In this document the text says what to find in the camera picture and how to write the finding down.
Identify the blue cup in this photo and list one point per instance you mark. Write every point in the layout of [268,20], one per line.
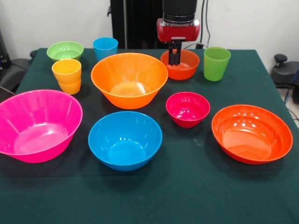
[102,50]

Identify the grey pedestal foot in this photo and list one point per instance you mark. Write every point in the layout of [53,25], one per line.
[283,74]
[11,74]

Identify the dark green tablecloth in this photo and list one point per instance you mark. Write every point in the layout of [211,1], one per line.
[187,186]

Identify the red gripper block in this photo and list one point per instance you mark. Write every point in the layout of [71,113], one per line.
[178,30]

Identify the blue bowl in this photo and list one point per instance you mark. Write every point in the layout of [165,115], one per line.
[125,140]

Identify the green cup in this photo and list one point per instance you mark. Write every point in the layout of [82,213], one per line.
[216,65]

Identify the wide red-orange bowl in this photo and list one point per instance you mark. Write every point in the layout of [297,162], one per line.
[252,135]

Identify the small crimson bowl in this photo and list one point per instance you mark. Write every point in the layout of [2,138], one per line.
[187,109]

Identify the large magenta bowl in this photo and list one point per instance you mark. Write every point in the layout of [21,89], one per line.
[35,116]

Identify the yellow cup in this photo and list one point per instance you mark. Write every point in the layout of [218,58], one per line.
[70,88]
[66,72]

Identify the small red-orange bowl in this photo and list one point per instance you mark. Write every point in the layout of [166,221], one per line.
[188,70]

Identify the green bowl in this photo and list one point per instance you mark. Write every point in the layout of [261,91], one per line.
[65,50]

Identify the large orange bowl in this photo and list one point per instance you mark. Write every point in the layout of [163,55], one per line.
[129,74]

